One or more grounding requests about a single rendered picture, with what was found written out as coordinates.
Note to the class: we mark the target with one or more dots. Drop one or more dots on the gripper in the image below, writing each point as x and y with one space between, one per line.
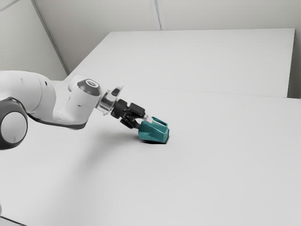
121 108

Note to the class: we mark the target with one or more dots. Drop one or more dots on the teal faceted mug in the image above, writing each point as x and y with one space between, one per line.
154 131

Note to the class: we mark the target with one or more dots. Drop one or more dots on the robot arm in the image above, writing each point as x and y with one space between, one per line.
47 99

